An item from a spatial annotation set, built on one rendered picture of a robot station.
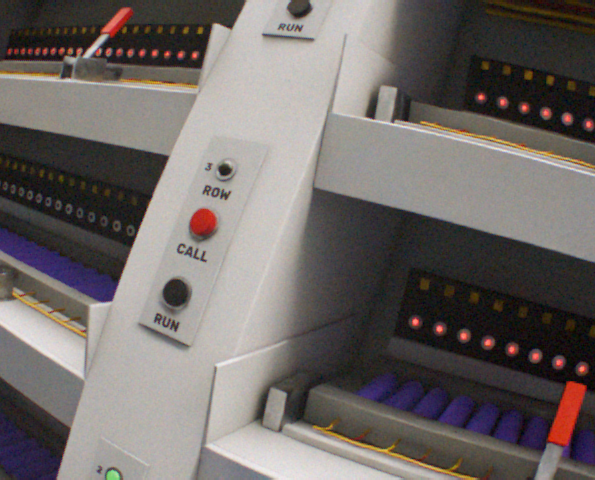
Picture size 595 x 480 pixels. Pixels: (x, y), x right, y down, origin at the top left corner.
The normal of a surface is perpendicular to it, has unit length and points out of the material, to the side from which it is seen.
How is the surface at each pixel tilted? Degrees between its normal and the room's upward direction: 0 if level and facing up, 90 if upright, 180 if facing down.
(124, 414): 90
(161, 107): 111
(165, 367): 90
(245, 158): 90
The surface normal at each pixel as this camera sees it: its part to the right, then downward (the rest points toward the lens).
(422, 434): -0.46, 0.04
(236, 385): 0.87, 0.25
